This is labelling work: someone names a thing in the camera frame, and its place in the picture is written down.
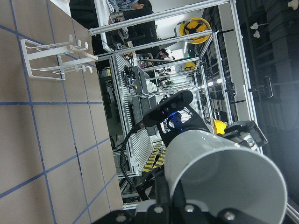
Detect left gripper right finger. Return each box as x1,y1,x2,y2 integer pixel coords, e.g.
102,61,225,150
224,120,268,153

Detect white wire cup rack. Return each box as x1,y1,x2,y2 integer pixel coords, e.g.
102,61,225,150
20,35,98,80

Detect yellow hard hat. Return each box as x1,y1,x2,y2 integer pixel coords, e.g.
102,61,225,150
174,17,211,44

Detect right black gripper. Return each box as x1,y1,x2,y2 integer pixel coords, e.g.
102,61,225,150
157,105,210,147

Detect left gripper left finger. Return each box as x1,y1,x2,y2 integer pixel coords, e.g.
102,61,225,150
135,172,173,210

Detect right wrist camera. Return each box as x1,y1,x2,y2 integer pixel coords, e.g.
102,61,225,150
143,90,193,127

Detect grey plastic cup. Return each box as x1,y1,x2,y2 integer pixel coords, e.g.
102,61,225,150
164,130,287,224

